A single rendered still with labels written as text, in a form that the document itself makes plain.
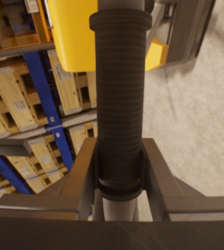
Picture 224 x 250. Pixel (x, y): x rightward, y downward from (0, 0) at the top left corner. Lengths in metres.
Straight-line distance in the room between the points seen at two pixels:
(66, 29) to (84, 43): 0.13
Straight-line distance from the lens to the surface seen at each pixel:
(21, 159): 2.79
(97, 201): 0.19
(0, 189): 3.44
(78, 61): 1.25
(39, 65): 1.89
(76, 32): 1.18
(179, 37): 1.22
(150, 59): 1.24
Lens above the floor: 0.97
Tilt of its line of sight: 14 degrees down
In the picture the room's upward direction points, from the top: 106 degrees counter-clockwise
